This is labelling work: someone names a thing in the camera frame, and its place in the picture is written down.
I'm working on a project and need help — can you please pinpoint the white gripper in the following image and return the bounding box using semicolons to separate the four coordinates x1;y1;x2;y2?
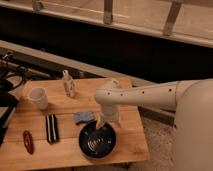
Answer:
96;105;119;130

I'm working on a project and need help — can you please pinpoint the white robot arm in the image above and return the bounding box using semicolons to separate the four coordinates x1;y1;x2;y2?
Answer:
95;79;213;171

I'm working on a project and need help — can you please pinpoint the black ceramic bowl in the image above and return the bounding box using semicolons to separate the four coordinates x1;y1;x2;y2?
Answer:
79;121;116;158

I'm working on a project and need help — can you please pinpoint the blue sponge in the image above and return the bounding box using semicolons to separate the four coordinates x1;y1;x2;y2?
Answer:
74;111;95;125

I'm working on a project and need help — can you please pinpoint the wooden table board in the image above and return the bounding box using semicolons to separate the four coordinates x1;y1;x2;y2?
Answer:
0;78;149;171

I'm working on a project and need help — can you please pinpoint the clear plastic bottle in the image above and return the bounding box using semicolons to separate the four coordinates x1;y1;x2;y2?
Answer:
62;70;75;98

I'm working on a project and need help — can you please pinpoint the black white striped case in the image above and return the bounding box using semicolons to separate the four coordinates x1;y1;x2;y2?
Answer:
45;114;59;144

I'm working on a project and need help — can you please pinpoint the white plastic cup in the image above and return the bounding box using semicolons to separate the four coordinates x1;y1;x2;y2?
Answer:
28;87;48;110

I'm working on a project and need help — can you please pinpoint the red brown oval object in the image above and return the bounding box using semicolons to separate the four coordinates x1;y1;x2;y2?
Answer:
23;130;34;154

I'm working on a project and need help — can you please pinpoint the black equipment at left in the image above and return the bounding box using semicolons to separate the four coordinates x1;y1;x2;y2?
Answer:
0;52;27;145

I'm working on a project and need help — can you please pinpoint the metal railing frame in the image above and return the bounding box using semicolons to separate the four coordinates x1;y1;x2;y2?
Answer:
0;0;213;48

